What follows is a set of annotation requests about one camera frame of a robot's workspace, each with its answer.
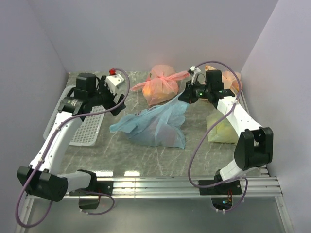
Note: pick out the pink tied plastic bag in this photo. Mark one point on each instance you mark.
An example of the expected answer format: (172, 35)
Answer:
(161, 84)

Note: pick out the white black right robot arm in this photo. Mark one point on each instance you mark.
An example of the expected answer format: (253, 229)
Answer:
(225, 101)

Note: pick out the aluminium front rail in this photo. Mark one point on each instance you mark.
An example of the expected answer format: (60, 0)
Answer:
(180, 187)

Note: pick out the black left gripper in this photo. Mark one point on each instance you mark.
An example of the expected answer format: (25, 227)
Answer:
(112, 103)

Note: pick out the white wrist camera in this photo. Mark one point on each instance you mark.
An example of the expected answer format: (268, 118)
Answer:
(194, 72)
(113, 82)

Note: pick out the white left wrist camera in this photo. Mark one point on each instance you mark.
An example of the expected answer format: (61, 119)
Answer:
(113, 82)

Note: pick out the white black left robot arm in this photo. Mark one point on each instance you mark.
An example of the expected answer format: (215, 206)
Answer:
(41, 177)

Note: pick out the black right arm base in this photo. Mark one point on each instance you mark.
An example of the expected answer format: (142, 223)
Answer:
(227, 190)

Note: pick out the orange tied plastic bag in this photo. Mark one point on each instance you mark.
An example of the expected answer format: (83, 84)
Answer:
(229, 80)

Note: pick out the white plastic perforated basket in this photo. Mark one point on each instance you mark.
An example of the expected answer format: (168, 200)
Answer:
(86, 134)

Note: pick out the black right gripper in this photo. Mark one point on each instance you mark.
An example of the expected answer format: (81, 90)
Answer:
(187, 96)

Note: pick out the green yellow tied plastic bag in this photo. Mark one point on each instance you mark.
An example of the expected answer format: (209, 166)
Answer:
(223, 132)

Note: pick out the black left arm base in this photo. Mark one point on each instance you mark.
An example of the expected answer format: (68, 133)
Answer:
(89, 198)

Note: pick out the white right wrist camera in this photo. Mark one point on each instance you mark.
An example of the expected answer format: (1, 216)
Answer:
(194, 72)

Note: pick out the blue printed plastic bag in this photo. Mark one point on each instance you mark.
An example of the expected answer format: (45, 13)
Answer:
(159, 125)

